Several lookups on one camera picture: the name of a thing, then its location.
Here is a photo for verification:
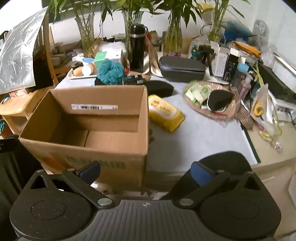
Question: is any clear pouch with yellow item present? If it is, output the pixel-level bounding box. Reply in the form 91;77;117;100
251;83;278;123

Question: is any grey hard case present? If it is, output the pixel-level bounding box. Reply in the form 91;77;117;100
159;56;207;83

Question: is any black printed packet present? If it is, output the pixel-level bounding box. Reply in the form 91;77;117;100
126;74;145;85

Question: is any orange cloth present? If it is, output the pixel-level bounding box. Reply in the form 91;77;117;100
232;41;262;57

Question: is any pink liquid bottle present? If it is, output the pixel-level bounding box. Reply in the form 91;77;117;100
236;75;252;99

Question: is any small black tripod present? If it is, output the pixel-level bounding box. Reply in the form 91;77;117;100
198;45;214;76

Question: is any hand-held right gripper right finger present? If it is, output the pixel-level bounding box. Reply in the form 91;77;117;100
177;162;269;208

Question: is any yellow wet wipes pack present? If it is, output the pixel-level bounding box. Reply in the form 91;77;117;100
148;94;185;133

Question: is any white round container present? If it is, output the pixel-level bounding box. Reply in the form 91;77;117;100
273;52;296;77

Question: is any black sleep mask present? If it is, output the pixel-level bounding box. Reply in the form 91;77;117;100
207;90;234;113

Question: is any white plastic bag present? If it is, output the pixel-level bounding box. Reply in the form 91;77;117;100
98;42;127;58

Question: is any woven basket tray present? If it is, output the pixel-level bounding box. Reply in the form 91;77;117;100
183;80;241;120

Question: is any black carton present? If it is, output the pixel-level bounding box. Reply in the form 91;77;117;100
223;53;238;81

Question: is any person's left leg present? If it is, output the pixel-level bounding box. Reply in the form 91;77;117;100
0;137;44;232

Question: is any clear plastic sheet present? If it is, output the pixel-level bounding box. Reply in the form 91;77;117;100
0;8;48;94

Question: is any black oval case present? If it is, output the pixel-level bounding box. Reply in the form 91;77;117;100
144;80;174;98

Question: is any white carton with open flap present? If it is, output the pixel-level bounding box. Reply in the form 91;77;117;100
209;41;229;77

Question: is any small green wipes pack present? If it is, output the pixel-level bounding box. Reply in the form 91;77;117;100
186;82;204;92
185;89;199;102
194;85;212;103

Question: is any green cutting mat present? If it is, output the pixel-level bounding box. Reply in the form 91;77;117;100
240;126;262;164

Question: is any teal bath pouf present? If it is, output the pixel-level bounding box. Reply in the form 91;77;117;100
96;59;125;86

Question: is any blue plush toy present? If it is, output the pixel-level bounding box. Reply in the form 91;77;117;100
223;21;257;44

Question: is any gold ribbon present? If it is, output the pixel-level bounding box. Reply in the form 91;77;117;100
259;116;284;153

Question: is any wooden chair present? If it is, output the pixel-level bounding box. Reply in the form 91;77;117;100
0;14;60;137

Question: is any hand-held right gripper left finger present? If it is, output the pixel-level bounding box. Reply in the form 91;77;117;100
23;161;115;209

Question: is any brown paper bag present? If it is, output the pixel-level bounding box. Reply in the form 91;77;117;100
148;40;162;67

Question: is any white bag with bird print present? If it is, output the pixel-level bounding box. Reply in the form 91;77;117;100
188;38;210;61

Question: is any black thermos bottle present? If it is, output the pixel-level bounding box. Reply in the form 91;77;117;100
129;24;148;73

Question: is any black cloth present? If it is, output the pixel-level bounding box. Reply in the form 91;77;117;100
33;50;55;87

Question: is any striped woven strap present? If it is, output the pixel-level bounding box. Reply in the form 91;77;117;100
230;87;255;129

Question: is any green and white box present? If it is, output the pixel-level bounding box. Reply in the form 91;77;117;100
94;49;124;64

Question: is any bamboo in glass vase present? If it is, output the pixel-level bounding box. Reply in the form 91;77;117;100
99;0;160;47
45;0;97;58
148;0;208;57
199;0;251;44

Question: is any brown cardboard box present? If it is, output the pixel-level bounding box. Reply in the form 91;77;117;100
18;85;149;193

